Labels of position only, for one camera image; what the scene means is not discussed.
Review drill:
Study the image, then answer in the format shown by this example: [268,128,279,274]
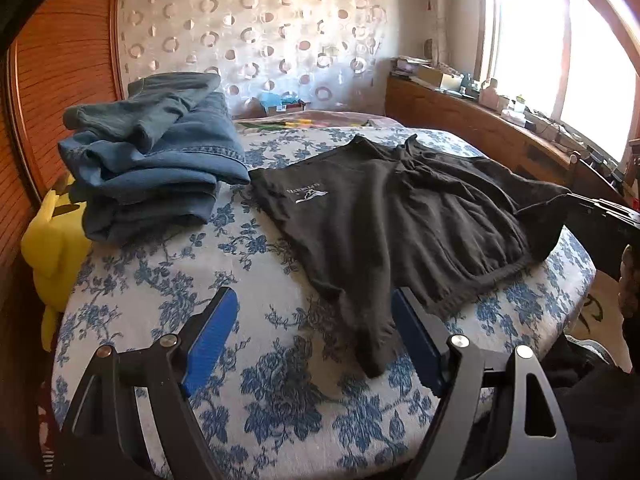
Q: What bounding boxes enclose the black pants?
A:
[250,136,568,378]

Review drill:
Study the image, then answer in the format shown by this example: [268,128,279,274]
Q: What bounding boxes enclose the white bottle on cabinet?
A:
[478,78,500,110]

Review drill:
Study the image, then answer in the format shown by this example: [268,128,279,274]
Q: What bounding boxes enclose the long wooden cabinet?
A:
[385,75,625,205]

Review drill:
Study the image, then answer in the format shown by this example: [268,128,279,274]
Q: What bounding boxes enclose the yellow plush toy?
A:
[21,172,91,352]

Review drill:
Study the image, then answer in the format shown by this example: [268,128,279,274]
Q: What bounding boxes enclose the beige box on cabinet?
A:
[416,66,462,91]

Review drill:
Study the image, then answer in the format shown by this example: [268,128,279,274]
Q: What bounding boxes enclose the folded blue jeans bottom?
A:
[58,92,250,245]

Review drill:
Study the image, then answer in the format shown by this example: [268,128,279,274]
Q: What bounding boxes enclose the folded blue jeans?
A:
[58,92,250,245]
[63,72,220,153]

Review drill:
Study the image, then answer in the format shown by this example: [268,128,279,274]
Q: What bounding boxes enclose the colourful flower blanket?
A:
[234,110,401,134]

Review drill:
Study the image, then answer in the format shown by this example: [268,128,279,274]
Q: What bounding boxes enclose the sheer circle pattern curtain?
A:
[117,0,446,117]

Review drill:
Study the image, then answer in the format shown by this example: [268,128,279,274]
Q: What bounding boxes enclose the cardboard box with items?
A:
[258,92,308,116]

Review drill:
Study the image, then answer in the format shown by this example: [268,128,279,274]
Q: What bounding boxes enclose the folded blue jeans top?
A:
[63,72,220,153]

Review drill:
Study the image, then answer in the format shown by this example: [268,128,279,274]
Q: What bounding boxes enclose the window with wooden frame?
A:
[489,0,639,162]

